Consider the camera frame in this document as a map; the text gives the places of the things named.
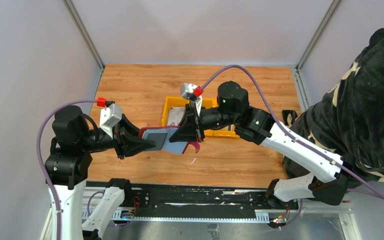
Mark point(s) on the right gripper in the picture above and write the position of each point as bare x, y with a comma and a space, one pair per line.
187, 131

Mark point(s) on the left yellow bin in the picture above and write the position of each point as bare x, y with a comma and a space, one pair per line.
171, 101

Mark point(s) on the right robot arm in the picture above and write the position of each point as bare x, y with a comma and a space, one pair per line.
327, 175

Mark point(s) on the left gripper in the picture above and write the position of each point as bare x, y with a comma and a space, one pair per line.
124, 144

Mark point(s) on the silver VIP card stack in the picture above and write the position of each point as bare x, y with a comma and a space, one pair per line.
175, 116

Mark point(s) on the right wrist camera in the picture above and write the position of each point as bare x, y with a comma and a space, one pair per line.
192, 93

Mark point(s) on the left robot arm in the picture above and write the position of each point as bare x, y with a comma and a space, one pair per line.
77, 136

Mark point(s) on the middle yellow bin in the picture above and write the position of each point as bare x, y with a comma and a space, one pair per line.
207, 103

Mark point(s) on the person in black fleece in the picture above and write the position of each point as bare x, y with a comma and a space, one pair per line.
349, 119

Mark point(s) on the red leather card holder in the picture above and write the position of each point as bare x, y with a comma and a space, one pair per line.
160, 136

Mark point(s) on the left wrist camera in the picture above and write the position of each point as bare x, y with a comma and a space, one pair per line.
109, 117

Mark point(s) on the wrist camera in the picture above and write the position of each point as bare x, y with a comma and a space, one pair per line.
109, 117
192, 93

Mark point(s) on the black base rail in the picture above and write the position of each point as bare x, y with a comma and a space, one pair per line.
165, 202

